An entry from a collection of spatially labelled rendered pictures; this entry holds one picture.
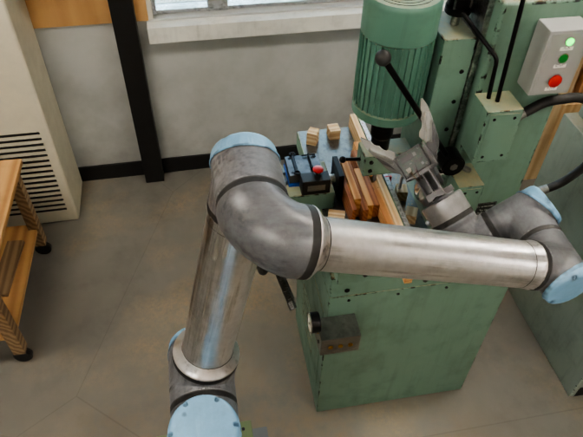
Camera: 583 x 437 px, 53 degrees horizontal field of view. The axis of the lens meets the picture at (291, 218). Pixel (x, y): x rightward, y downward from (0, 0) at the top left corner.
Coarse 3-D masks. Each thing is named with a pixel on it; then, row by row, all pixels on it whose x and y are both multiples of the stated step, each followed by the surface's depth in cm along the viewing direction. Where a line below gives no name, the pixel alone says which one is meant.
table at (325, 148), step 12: (300, 132) 190; (324, 132) 191; (348, 132) 191; (300, 144) 186; (324, 144) 186; (336, 144) 186; (348, 144) 186; (324, 156) 182; (348, 156) 182; (336, 204) 167; (336, 276) 153; (348, 276) 152; (360, 276) 153; (372, 276) 154
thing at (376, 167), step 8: (360, 144) 159; (392, 144) 160; (400, 144) 160; (408, 144) 160; (360, 152) 159; (368, 152) 157; (400, 152) 157; (360, 160) 160; (368, 160) 156; (376, 160) 157; (360, 168) 161; (368, 168) 159; (376, 168) 159; (384, 168) 160
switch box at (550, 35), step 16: (576, 16) 126; (544, 32) 124; (560, 32) 122; (576, 32) 122; (528, 48) 130; (544, 48) 124; (576, 48) 125; (528, 64) 131; (544, 64) 127; (576, 64) 128; (528, 80) 131; (544, 80) 130
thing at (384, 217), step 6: (354, 144) 180; (372, 186) 166; (378, 198) 163; (384, 204) 162; (384, 210) 160; (378, 216) 163; (384, 216) 158; (384, 222) 158; (390, 222) 157; (408, 282) 147
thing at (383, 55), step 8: (376, 56) 121; (384, 56) 120; (384, 64) 121; (392, 72) 124; (400, 80) 126; (400, 88) 128; (408, 96) 130; (416, 104) 132; (416, 112) 133; (440, 144) 142; (440, 152) 147; (448, 152) 145; (456, 152) 145; (440, 160) 146; (448, 160) 144; (456, 160) 144; (448, 168) 145; (456, 168) 146; (464, 168) 149
